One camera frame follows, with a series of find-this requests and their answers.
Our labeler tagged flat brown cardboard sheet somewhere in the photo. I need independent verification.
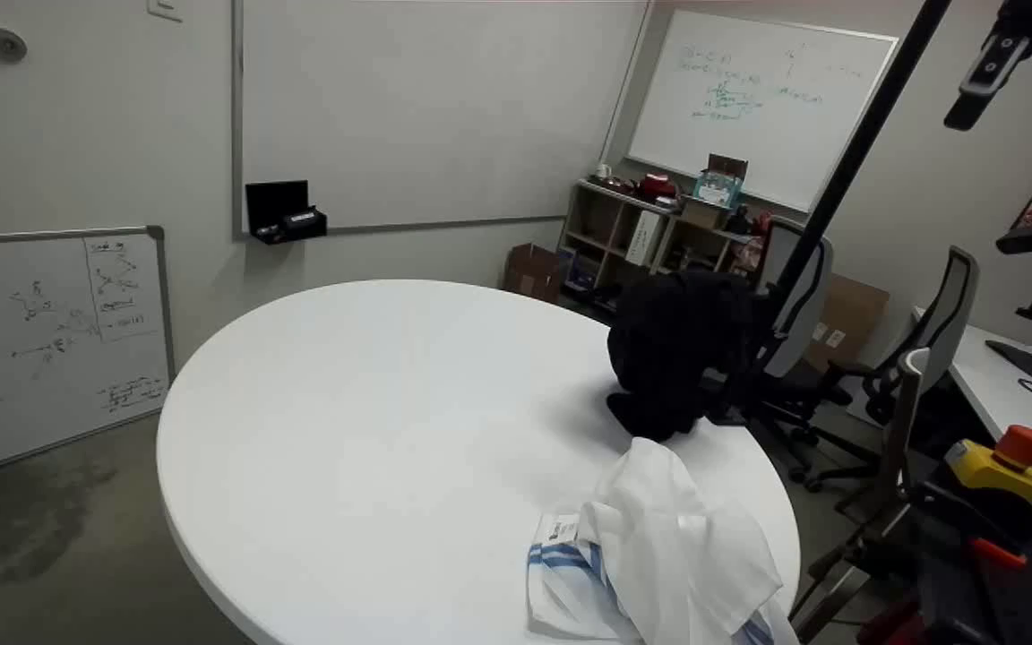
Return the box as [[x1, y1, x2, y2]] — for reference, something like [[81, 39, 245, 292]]
[[806, 273, 891, 373]]

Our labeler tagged round grey wall device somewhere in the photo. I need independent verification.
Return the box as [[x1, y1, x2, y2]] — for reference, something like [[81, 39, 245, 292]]
[[0, 27, 31, 69]]

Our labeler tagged black whiteboard marker tray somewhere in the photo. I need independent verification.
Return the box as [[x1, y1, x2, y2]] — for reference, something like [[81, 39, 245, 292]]
[[245, 175, 330, 246]]

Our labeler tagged white plastic bag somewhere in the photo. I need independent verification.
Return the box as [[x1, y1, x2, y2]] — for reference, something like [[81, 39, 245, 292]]
[[522, 435, 804, 645]]

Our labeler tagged yellow emergency stop button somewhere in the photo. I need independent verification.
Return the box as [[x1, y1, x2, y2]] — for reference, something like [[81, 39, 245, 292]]
[[942, 424, 1032, 528]]

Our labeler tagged red item on shelf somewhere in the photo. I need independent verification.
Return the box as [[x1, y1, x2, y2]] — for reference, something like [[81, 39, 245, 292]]
[[637, 172, 680, 203]]

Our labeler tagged wooden cubby shelf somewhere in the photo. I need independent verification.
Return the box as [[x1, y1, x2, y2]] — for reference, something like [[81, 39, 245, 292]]
[[560, 175, 780, 306]]

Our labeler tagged small whiteboard with sketches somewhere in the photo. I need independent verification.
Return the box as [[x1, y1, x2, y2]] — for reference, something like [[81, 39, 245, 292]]
[[0, 224, 180, 488]]

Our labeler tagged teal box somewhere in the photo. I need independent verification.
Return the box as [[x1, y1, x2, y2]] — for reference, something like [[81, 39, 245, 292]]
[[690, 166, 749, 219]]

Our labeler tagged black camera on mount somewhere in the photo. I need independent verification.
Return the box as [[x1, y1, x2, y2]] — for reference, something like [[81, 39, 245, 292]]
[[942, 0, 1032, 134]]

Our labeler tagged small brown cardboard box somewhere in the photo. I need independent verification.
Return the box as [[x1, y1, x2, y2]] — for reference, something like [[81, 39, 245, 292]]
[[503, 239, 571, 300]]

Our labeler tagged large blank wall whiteboard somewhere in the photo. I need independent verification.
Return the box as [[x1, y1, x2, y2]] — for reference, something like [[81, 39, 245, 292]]
[[227, 0, 658, 239]]

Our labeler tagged grey mesh office chair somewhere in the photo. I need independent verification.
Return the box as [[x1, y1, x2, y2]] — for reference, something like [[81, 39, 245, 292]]
[[868, 243, 982, 408], [764, 219, 889, 488]]

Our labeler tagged black camera stand pole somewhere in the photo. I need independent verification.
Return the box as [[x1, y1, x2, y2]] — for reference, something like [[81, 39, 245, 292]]
[[751, 0, 956, 361]]

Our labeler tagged wall whiteboard with green writing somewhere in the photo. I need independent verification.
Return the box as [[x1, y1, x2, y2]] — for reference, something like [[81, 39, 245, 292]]
[[623, 6, 902, 219]]

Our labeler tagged black t-shirt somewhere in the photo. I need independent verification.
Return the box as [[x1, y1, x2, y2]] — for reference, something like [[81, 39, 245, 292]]
[[603, 270, 770, 445]]

